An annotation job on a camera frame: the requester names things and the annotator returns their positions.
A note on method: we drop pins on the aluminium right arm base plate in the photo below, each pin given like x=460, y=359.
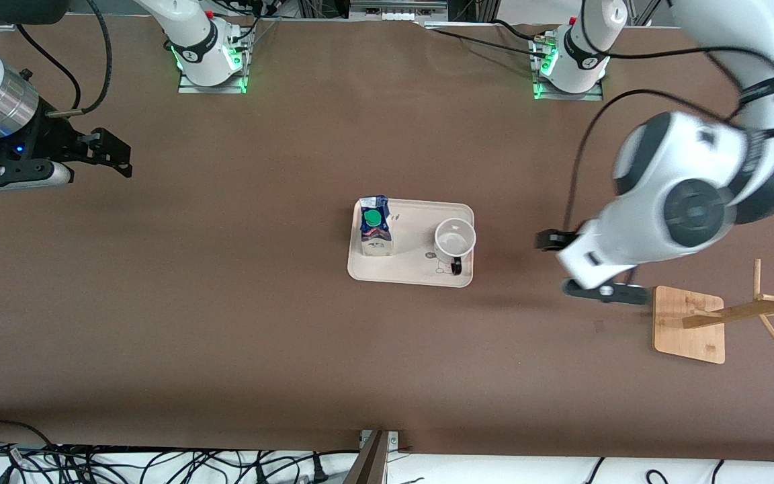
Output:
x=226, y=87

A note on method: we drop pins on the blue milk carton green cap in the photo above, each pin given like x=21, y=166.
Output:
x=377, y=245

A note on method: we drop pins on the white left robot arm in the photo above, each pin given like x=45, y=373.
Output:
x=662, y=222

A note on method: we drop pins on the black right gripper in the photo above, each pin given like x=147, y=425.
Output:
x=51, y=142

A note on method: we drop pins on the wooden mug stand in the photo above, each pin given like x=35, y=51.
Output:
x=689, y=329

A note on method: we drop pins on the grey metal camera post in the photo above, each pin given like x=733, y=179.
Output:
x=368, y=464

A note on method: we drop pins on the aluminium left arm base plate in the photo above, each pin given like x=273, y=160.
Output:
x=541, y=93

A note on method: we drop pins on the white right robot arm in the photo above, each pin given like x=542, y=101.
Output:
x=192, y=40

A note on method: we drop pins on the white tray with bear print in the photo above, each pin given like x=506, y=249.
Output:
x=414, y=269

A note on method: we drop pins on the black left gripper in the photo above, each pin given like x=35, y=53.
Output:
x=548, y=240

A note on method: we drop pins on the small metal post bracket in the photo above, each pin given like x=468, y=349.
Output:
x=394, y=439

